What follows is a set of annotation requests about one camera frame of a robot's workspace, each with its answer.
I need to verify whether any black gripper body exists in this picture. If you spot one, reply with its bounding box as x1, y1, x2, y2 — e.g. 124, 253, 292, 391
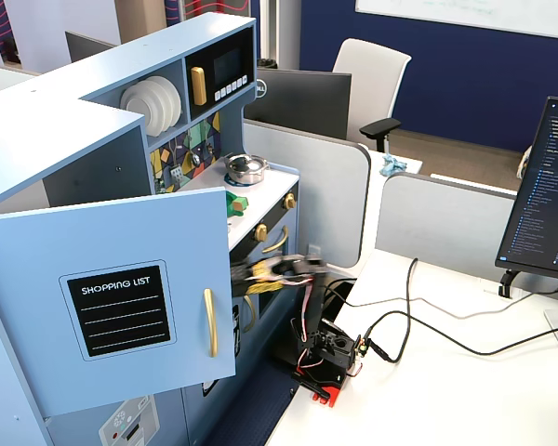
249, 256, 293, 295

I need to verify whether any blue shopping list cabinet door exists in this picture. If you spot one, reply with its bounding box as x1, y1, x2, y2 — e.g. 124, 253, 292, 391
0, 186, 237, 418

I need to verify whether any grey desk divider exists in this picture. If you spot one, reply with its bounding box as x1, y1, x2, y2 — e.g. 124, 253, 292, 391
374, 172, 518, 282
242, 118, 372, 269

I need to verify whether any steel toy pot with lid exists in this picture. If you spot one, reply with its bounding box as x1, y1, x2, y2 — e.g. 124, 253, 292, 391
224, 153, 270, 186

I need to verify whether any red table clamp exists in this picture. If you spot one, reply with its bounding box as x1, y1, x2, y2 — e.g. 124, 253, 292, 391
291, 364, 343, 409

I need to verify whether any blue crumpled cloth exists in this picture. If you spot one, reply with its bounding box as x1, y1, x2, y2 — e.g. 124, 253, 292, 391
379, 155, 407, 177

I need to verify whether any black dell monitor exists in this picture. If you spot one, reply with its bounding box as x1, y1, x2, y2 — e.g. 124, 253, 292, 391
244, 68, 353, 140

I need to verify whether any white toy plate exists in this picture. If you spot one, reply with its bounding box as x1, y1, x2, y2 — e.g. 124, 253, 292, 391
120, 82, 158, 137
148, 75, 183, 126
137, 77, 174, 132

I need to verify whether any white office chair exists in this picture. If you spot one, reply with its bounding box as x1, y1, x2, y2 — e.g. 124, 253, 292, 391
332, 37, 413, 154

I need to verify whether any black monitor stand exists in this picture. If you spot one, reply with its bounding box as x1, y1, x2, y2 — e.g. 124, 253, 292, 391
498, 269, 522, 299

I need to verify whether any blue toy kitchen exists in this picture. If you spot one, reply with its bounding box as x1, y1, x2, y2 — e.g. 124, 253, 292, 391
0, 11, 301, 446

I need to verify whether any dark monitor back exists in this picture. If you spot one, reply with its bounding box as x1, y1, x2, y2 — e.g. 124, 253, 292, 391
64, 31, 118, 63

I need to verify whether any monitor showing code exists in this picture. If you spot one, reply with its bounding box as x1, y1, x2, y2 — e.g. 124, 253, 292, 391
494, 96, 558, 282

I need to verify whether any whiteboard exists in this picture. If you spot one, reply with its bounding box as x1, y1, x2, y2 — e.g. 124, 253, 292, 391
354, 0, 558, 41

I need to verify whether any gold oven handle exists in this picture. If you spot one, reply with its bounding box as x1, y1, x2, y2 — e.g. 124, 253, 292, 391
262, 225, 289, 255

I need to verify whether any gold curved small door handle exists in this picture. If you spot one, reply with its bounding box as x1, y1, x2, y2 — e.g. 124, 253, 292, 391
242, 295, 256, 333

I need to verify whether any gold cabinet door handle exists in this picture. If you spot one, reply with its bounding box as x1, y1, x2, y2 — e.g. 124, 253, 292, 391
203, 288, 219, 359

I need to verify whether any black power cable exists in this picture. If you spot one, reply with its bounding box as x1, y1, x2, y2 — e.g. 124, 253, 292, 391
369, 257, 419, 364

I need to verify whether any gold microwave handle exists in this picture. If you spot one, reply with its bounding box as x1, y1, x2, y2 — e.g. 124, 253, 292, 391
190, 66, 208, 107

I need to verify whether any black usb cable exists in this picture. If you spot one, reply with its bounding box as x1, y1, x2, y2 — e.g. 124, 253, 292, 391
325, 278, 558, 321

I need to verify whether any toy microwave with gold handle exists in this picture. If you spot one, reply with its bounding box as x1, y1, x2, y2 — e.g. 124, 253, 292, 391
186, 28, 254, 121

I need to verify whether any black thin cable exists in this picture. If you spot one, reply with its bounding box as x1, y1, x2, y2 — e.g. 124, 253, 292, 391
366, 309, 558, 358

